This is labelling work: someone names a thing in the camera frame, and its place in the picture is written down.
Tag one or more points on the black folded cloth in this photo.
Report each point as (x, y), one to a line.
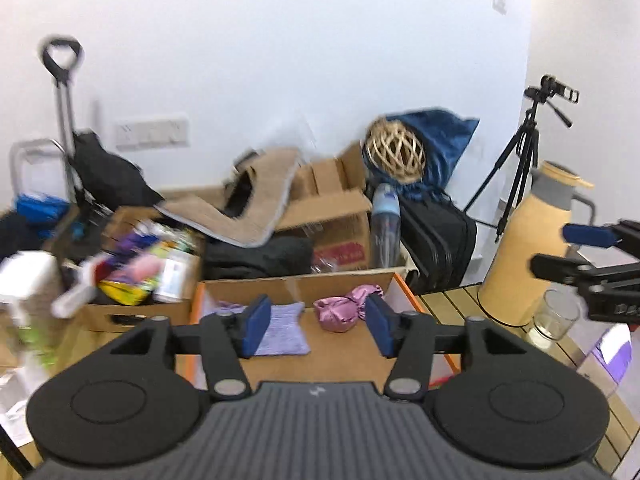
(255, 257)

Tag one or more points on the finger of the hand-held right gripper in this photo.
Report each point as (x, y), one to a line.
(587, 235)
(555, 266)

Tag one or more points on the wicker ball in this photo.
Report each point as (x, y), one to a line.
(395, 152)

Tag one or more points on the white plastic bag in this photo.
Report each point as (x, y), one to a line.
(30, 280)

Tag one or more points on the black bag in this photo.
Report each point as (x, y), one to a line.
(110, 172)

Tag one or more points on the purple white tissue box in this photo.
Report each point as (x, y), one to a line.
(607, 360)

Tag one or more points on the white wall socket strip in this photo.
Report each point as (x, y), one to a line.
(150, 132)

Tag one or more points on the dark cloth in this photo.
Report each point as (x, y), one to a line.
(17, 235)

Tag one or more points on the clear water bottle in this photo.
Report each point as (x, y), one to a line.
(385, 225)

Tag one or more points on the beige fabric bag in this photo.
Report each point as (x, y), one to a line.
(250, 210)

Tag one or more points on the open brown cardboard box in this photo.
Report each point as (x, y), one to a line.
(330, 215)

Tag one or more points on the pink satin scrunchie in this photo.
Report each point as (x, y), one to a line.
(337, 312)

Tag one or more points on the black suitcase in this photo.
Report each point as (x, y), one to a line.
(440, 245)

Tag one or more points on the clear glass cup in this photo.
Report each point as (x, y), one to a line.
(552, 317)

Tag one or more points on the blue velvet bag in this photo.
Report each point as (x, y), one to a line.
(445, 145)

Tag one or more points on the purple knitted cloth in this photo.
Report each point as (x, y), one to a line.
(285, 330)

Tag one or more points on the black camera tripod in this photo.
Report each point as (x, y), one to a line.
(520, 160)

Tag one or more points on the red cardboard box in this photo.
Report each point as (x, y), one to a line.
(340, 355)

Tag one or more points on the folding hand trolley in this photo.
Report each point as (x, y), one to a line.
(64, 110)

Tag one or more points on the pile of assorted packets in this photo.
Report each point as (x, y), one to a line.
(150, 265)

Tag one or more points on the yellow thermos jug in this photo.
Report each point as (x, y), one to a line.
(525, 250)

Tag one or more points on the white wall switch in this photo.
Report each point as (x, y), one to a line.
(500, 2)

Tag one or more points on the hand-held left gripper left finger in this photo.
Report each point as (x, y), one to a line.
(257, 325)

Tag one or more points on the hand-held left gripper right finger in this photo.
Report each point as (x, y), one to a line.
(380, 325)

